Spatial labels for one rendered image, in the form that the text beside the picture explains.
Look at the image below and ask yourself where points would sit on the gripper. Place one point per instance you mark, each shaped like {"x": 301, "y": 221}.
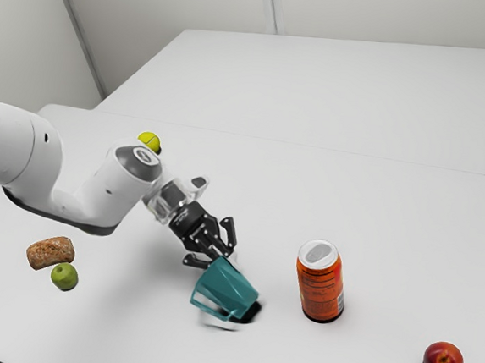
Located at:
{"x": 192, "y": 224}

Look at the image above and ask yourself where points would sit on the teal faceted mug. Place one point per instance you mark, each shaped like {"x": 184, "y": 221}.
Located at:
{"x": 226, "y": 288}

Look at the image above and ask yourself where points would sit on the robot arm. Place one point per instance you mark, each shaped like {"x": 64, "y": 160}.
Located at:
{"x": 97, "y": 194}

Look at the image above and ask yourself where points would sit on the orange drink can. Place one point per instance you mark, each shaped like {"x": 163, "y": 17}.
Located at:
{"x": 320, "y": 282}

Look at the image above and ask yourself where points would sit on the yellow tennis ball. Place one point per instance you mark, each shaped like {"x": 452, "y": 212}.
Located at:
{"x": 150, "y": 140}

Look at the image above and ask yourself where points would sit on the green apple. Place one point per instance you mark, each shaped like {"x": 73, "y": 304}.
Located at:
{"x": 64, "y": 276}

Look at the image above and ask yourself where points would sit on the brown bread loaf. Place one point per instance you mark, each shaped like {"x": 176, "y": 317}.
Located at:
{"x": 50, "y": 251}

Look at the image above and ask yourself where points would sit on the red apple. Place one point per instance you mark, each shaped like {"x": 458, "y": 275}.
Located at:
{"x": 443, "y": 359}

